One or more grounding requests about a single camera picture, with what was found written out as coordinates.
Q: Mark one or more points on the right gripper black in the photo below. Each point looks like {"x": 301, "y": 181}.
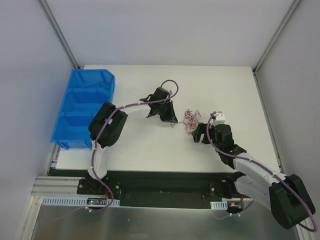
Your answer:
{"x": 205, "y": 133}

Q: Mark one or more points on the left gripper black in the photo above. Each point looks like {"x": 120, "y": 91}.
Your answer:
{"x": 165, "y": 110}

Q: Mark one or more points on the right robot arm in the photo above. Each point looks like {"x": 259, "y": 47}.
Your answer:
{"x": 284, "y": 195}

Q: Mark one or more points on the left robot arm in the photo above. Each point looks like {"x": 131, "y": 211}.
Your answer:
{"x": 107, "y": 125}

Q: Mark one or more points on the blue plastic bin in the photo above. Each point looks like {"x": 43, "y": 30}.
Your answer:
{"x": 87, "y": 90}

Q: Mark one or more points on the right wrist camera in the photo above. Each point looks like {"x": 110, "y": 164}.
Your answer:
{"x": 219, "y": 118}

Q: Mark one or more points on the right white cable duct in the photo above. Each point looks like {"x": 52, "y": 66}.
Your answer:
{"x": 219, "y": 205}

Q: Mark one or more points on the white cable duct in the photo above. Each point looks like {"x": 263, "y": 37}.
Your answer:
{"x": 71, "y": 201}
{"x": 219, "y": 205}

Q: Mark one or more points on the right aluminium frame post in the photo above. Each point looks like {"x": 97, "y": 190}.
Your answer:
{"x": 277, "y": 34}

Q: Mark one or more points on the aluminium frame post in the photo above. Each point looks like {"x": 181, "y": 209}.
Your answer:
{"x": 58, "y": 33}
{"x": 277, "y": 34}

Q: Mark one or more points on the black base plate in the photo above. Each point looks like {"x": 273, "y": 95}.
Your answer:
{"x": 155, "y": 189}

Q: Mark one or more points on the left white cable duct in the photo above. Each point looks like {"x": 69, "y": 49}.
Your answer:
{"x": 71, "y": 201}

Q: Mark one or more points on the left aluminium frame post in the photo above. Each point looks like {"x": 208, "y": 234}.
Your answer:
{"x": 58, "y": 33}

